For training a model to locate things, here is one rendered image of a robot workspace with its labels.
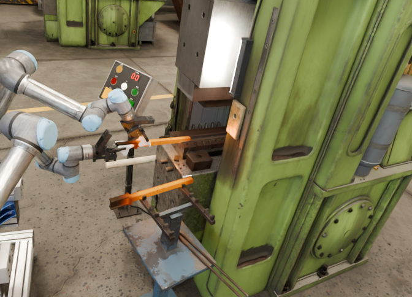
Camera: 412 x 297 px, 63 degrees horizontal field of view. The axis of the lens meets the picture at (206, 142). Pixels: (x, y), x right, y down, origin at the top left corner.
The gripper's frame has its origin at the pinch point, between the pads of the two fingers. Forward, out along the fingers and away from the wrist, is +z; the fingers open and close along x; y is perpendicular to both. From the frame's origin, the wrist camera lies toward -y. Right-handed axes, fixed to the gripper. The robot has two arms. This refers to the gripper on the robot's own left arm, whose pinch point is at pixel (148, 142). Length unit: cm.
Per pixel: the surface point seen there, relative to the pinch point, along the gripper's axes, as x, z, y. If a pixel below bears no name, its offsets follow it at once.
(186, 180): 29.9, 8.9, -5.2
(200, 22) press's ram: 4, -47, -47
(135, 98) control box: -43.0, -2.1, -7.8
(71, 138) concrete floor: -176, 80, 61
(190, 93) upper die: 5.0, -17.2, -30.1
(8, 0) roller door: -785, 53, 87
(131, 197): 35.2, -6.0, 19.8
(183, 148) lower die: 6.9, 10.3, -14.5
